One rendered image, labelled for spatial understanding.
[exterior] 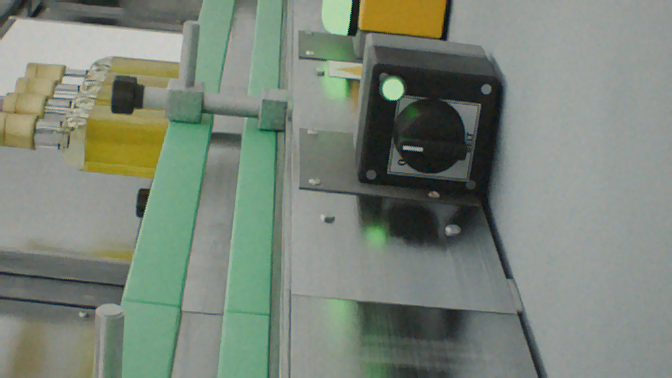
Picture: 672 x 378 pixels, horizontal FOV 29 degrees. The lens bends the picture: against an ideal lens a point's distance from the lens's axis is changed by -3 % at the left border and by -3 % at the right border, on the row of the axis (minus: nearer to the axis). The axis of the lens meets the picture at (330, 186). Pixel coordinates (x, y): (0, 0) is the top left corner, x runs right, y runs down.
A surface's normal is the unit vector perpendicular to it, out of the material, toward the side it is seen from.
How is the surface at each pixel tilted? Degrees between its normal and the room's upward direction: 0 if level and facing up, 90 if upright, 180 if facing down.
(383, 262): 90
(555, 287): 0
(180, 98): 90
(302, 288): 90
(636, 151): 0
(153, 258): 90
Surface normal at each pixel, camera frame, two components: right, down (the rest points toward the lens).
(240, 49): 0.11, -0.93
